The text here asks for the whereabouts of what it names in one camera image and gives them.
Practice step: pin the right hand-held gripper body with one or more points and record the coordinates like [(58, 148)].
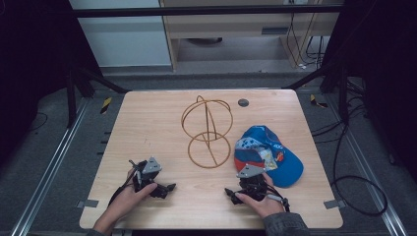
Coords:
[(250, 171)]

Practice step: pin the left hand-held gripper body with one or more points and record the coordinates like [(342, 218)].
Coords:
[(151, 167)]

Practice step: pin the blue and red cap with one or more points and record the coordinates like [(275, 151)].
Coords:
[(278, 164)]

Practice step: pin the person's right hand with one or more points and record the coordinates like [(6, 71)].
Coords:
[(267, 205)]

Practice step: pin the person's left hand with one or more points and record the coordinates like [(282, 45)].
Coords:
[(126, 200)]

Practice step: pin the grey round table grommet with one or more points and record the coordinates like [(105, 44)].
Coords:
[(243, 102)]

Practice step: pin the grey tape piece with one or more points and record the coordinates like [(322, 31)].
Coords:
[(334, 204), (88, 203)]

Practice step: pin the yellow and black tape strip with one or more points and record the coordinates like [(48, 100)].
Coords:
[(317, 101), (106, 105)]

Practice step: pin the white cabinet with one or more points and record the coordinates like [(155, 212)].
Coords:
[(124, 42)]

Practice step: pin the light wooden desk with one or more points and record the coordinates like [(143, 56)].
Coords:
[(236, 28)]

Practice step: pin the dark curtain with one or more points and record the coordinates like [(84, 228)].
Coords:
[(383, 72), (29, 65)]

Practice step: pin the aluminium floor rail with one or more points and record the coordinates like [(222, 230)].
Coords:
[(52, 157), (367, 164)]

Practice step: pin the black metal frame strut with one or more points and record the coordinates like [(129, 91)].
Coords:
[(98, 80), (314, 76)]

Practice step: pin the black horizontal frame bar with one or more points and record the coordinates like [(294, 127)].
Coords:
[(196, 11)]

